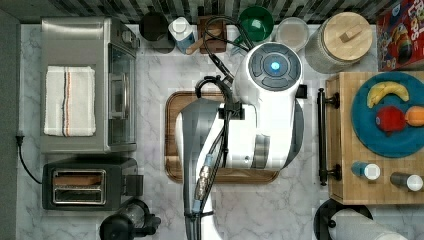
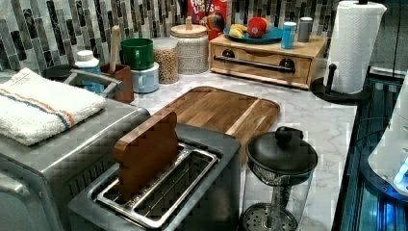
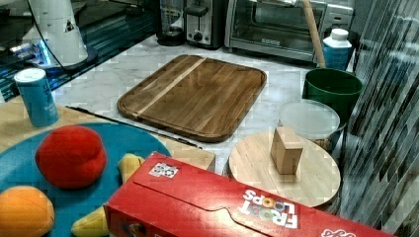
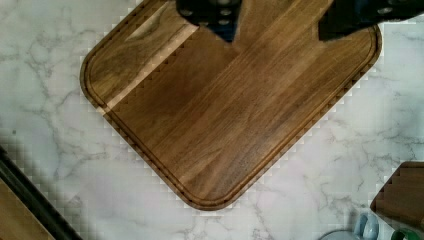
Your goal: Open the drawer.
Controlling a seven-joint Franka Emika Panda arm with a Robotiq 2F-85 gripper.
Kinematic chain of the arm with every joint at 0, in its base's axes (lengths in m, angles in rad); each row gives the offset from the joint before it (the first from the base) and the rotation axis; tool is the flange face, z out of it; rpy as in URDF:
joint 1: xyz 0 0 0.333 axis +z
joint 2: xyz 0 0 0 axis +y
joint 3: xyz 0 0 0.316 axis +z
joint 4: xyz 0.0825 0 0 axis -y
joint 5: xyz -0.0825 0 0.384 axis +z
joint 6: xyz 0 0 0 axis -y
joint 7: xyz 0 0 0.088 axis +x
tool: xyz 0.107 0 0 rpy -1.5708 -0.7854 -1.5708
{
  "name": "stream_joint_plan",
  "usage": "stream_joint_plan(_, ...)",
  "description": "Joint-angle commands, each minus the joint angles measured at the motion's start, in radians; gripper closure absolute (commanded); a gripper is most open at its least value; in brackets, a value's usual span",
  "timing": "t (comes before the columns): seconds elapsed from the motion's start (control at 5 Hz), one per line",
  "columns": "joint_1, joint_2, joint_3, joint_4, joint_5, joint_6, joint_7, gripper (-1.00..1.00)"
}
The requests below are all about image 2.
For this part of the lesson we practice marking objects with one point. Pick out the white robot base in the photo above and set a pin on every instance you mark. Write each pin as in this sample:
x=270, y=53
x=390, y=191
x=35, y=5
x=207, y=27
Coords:
x=389, y=158

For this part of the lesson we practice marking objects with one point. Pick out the wooden drawer box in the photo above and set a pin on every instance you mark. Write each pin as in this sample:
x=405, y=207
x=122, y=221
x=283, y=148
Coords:
x=307, y=57

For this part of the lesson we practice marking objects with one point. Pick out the wooden cutting board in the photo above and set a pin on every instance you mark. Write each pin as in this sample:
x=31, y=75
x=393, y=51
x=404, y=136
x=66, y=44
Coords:
x=209, y=114

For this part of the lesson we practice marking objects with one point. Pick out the light blue mug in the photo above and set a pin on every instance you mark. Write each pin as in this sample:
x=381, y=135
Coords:
x=145, y=81

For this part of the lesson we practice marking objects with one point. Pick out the wooden toast slice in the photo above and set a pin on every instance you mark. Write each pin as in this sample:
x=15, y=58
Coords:
x=145, y=151

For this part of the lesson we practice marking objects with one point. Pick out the silver toaster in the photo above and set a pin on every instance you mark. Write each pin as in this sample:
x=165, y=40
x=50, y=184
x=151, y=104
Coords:
x=201, y=191

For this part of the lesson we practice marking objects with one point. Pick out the ceramic jar with wooden lid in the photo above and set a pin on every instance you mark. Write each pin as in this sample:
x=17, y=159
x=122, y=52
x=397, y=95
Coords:
x=192, y=47

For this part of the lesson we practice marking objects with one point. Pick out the glass jar of grains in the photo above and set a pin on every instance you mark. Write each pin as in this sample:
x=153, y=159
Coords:
x=166, y=56

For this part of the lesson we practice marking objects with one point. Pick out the brown utensil holder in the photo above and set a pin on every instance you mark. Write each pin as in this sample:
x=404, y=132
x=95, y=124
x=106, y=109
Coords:
x=122, y=73

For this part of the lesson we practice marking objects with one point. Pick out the glass french press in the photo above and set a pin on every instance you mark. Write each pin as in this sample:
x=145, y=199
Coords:
x=278, y=175

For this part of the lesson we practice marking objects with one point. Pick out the green mug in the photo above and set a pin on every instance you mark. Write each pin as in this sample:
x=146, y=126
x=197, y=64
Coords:
x=137, y=53

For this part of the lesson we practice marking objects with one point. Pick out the yellow banana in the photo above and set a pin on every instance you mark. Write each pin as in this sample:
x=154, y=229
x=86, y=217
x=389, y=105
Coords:
x=237, y=30

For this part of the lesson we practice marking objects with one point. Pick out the red cereal box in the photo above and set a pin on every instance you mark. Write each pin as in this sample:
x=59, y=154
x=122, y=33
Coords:
x=214, y=15

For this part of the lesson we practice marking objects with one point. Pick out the red apple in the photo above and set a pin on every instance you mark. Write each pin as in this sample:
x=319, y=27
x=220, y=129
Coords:
x=256, y=27

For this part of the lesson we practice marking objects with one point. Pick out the teal plate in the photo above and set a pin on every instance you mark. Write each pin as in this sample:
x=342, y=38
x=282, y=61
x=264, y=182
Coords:
x=273, y=35

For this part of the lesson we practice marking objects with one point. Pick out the black paper towel holder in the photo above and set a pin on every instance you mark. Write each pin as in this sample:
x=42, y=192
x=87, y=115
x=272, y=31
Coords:
x=321, y=87

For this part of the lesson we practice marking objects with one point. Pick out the blue can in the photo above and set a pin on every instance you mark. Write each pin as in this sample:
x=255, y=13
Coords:
x=288, y=34

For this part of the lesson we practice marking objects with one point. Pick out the white capped blue bottle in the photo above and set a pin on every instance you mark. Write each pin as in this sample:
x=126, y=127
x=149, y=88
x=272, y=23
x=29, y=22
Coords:
x=87, y=62

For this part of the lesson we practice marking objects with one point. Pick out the grey can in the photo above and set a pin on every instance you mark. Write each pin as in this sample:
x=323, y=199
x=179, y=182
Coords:
x=304, y=28

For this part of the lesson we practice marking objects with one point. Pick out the black pan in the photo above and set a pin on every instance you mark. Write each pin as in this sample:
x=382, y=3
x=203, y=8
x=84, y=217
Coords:
x=57, y=73

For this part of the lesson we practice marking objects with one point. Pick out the white striped towel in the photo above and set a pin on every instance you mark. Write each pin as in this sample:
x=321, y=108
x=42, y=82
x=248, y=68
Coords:
x=33, y=109

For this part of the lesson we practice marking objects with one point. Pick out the white paper towel roll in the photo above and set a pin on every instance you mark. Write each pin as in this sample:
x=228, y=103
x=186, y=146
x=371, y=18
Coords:
x=354, y=35

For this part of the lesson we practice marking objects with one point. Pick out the silver toaster oven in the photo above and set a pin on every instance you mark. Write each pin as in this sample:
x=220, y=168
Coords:
x=38, y=181

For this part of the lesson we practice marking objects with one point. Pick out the black drawer handle bar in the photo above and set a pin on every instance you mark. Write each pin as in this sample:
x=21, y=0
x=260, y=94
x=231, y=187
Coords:
x=228, y=56

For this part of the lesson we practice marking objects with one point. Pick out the wooden utensil handle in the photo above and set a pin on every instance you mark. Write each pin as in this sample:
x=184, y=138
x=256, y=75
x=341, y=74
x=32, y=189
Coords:
x=115, y=40

